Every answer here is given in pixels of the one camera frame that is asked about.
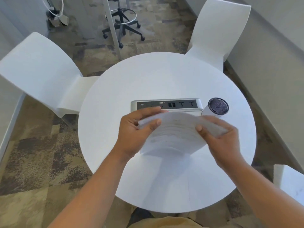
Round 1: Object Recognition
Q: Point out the person's left hand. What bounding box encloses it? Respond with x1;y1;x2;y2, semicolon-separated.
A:
111;106;168;160

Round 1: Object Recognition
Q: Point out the person's right hand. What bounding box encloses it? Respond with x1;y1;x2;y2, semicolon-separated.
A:
195;116;247;169

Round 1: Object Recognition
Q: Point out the printed paper stack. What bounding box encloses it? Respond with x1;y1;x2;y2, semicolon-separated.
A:
137;111;228;156

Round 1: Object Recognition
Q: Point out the person's left forearm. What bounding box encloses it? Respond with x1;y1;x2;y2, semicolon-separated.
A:
47;150;129;228

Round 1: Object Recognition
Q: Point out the person's right forearm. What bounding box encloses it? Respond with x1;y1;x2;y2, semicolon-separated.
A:
224;160;304;228

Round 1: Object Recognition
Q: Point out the silver table power socket strip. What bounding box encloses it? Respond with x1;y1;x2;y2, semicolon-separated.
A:
130;98;204;114

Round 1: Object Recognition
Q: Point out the person's left shoe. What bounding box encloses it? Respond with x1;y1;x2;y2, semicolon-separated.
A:
128;207;155;228

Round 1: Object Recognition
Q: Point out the person's yellow shirt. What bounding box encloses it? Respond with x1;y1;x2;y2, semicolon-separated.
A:
127;216;211;228

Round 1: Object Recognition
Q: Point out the white wrapped mesh pen holder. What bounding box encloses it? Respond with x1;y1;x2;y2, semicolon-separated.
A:
202;97;230;117

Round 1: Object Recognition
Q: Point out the white plastic chair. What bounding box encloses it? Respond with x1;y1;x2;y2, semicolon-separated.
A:
185;0;252;73
273;164;304;200
0;32;100;118

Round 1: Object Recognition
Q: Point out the black swivel office chair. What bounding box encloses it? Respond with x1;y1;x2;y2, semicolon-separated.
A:
102;0;145;49

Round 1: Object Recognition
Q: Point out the long white table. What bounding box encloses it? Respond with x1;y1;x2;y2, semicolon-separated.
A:
73;0;123;61

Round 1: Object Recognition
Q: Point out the small cardboard box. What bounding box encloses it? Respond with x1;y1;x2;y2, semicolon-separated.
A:
46;8;70;27

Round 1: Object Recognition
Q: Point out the white cable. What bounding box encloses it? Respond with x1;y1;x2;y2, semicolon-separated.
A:
41;0;64;18

